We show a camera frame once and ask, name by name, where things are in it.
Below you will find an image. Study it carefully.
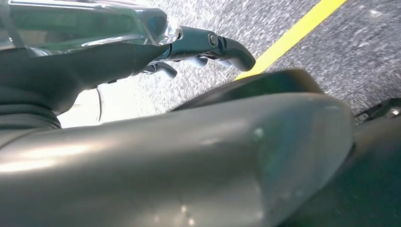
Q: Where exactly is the black robot foot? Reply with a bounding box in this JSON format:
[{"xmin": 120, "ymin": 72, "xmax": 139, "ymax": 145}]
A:
[{"xmin": 171, "ymin": 69, "xmax": 325, "ymax": 113}]

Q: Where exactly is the yellow floor tape square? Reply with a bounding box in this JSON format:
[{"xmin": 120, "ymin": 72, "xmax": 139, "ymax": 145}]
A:
[{"xmin": 234, "ymin": 0, "xmax": 349, "ymax": 81}]

